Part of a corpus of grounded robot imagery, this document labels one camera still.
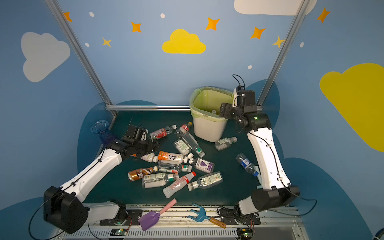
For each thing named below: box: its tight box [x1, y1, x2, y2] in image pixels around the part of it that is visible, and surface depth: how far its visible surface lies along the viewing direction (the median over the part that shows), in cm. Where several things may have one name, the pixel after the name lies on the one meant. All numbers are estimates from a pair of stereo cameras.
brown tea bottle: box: [128, 166, 158, 181], surface depth 86 cm
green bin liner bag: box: [189, 86, 234, 122], surface depth 97 cm
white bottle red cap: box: [162, 171, 197, 199], surface depth 82 cm
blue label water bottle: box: [235, 152, 259, 177], surface depth 92 cm
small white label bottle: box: [173, 139, 190, 156], surface depth 100 cm
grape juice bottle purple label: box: [189, 157, 215, 174], surface depth 92 cm
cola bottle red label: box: [180, 121, 193, 134], surface depth 110 cm
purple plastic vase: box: [90, 119, 116, 146], surface depth 90 cm
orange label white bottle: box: [158, 150, 188, 164], surface depth 93 cm
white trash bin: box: [193, 117, 228, 143], surface depth 101 cm
